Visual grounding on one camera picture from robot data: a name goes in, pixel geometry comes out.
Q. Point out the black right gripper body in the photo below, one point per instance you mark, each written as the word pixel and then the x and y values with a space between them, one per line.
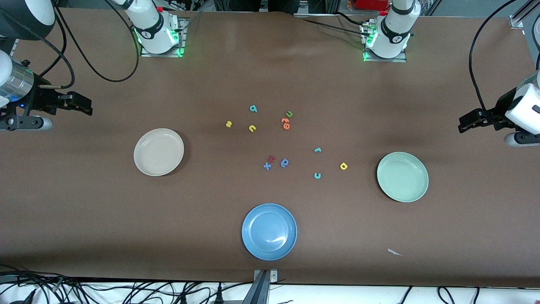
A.
pixel 42 98

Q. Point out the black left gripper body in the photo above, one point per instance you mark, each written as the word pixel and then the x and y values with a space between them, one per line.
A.
pixel 500 106

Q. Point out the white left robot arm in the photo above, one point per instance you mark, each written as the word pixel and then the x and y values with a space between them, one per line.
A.
pixel 394 29

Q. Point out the orange letters pair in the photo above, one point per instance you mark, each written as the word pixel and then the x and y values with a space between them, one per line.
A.
pixel 285 123

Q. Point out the beige brown plate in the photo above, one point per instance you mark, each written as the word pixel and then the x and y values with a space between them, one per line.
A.
pixel 158 152

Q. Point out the pale green plate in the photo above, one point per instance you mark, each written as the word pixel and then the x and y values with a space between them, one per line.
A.
pixel 403 177

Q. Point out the brown table cover mat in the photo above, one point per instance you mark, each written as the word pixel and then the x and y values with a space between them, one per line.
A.
pixel 84 211

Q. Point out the white paper scrap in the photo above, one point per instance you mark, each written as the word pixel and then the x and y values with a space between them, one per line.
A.
pixel 394 252

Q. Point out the red box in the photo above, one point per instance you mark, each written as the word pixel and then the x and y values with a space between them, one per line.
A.
pixel 371 4

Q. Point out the black power plug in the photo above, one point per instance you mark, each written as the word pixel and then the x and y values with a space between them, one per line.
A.
pixel 183 299
pixel 219 297

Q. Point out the blue plate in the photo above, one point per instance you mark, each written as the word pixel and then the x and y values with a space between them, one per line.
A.
pixel 269 232

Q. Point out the aluminium frame profile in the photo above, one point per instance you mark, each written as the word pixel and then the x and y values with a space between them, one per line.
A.
pixel 517 20
pixel 12 46

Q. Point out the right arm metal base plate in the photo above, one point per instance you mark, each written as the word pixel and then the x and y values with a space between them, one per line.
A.
pixel 147 54

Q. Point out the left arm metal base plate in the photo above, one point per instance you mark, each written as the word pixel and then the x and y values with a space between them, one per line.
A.
pixel 396 60

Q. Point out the aluminium table edge bracket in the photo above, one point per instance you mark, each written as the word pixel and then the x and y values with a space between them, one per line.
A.
pixel 263 291

